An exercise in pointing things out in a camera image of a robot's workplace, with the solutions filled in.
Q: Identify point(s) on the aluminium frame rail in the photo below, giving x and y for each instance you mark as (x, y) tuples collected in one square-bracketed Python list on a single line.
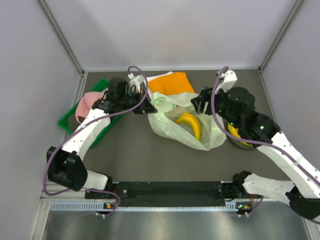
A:
[(60, 35), (298, 4)]

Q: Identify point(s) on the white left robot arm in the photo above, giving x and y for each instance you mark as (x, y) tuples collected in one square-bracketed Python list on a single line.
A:
[(65, 165)]

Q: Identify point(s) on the white paper sheet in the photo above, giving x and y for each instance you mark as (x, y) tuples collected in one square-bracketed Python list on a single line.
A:
[(161, 84)]

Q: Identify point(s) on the aluminium frame rail right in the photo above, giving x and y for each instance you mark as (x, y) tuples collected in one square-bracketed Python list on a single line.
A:
[(298, 4)]

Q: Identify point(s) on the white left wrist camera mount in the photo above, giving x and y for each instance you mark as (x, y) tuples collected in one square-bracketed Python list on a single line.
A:
[(137, 83)]

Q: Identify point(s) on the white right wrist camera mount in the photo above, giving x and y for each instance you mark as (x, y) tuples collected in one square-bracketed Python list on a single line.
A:
[(226, 80)]

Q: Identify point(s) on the pink cap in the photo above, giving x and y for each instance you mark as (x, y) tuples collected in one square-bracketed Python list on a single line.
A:
[(86, 103)]

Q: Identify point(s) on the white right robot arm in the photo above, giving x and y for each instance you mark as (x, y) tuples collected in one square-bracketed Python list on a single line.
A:
[(301, 192)]

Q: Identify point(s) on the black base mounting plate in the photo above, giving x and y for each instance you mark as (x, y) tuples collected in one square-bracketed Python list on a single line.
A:
[(175, 193)]

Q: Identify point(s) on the white slotted cable duct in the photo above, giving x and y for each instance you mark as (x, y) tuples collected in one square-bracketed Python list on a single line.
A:
[(102, 207)]

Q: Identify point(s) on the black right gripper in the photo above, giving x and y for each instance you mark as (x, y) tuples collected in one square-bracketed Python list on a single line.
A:
[(199, 102)]

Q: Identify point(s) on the green avocado print plastic bag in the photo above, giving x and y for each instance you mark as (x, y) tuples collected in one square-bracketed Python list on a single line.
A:
[(170, 108)]

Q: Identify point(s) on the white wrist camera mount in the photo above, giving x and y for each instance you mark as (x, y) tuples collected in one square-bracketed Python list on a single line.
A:
[(226, 80), (137, 83)]

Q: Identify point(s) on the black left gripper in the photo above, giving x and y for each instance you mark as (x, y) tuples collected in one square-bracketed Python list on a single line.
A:
[(146, 107)]

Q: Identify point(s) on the aluminium frame rail left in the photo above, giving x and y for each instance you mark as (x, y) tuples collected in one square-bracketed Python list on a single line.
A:
[(60, 35)]

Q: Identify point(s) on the yellow banana bunch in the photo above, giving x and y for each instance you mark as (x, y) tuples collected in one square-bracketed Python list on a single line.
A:
[(192, 121), (234, 131)]

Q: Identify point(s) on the orange folded cloth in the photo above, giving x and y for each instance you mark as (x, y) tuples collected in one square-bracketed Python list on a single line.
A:
[(180, 83)]

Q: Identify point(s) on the dark teal plate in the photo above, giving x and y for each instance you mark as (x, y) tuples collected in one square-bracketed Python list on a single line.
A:
[(225, 123)]

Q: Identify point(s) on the green plastic tray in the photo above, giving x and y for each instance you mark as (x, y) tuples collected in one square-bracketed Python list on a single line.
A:
[(68, 121)]

